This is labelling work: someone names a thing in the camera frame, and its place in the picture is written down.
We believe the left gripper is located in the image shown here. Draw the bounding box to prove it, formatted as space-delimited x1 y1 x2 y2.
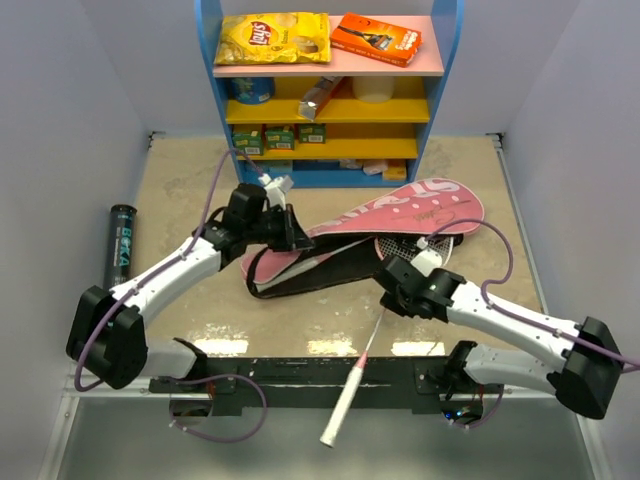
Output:
245 203 314 253

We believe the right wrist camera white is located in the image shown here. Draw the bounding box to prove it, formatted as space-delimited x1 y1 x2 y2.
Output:
411 237 449 276

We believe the white cup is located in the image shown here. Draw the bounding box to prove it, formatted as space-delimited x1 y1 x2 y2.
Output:
351 76 395 104

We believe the black shuttlecock tube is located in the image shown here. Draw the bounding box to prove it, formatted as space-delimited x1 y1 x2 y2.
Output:
103 204 137 290

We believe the green box middle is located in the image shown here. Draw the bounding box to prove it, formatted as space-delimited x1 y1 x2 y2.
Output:
265 125 295 151

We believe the silver orange carton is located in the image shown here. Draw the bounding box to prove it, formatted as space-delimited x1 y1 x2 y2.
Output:
297 76 345 121

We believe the yellow soap packet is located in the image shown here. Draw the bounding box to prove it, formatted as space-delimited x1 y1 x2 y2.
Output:
382 164 407 182

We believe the green box right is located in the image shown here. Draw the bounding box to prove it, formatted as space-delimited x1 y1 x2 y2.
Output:
297 123 327 144

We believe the blue shelf unit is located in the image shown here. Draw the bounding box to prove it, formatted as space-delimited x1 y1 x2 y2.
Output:
194 1 463 188

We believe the blue round can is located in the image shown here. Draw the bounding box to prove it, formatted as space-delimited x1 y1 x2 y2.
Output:
229 77 275 105

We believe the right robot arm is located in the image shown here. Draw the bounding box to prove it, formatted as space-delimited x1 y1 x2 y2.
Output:
374 256 623 420

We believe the yellow Lays chips bag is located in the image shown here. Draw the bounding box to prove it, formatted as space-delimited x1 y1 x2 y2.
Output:
214 12 331 66

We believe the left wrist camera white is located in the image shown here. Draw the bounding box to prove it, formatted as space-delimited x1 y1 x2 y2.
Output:
258 173 294 210

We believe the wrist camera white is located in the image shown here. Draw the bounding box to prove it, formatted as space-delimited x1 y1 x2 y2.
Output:
411 237 449 276
258 173 294 210

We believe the green box left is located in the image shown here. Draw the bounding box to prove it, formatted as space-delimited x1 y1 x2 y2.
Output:
232 125 265 156

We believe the pink racket bag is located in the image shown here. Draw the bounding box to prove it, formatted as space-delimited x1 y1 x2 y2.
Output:
239 177 486 300

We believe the orange razor box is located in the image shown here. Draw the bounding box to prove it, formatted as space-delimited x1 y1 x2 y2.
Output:
329 12 422 67

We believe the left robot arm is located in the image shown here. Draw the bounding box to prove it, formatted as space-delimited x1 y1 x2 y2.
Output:
66 175 314 392

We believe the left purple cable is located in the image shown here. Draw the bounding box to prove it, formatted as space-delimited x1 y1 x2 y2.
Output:
73 148 266 391

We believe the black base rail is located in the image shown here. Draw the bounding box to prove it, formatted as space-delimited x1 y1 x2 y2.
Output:
149 356 499 423

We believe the purple cable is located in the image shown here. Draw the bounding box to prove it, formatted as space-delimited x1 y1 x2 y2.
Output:
424 218 640 375
73 148 266 391

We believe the pink soap packet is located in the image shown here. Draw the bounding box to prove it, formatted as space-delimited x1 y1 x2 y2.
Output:
362 159 388 176

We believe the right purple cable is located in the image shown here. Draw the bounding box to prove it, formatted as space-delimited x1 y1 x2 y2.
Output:
424 218 640 375

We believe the green box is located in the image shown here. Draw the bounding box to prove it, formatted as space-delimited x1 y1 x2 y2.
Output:
265 125 295 151
232 125 265 156
297 123 327 144

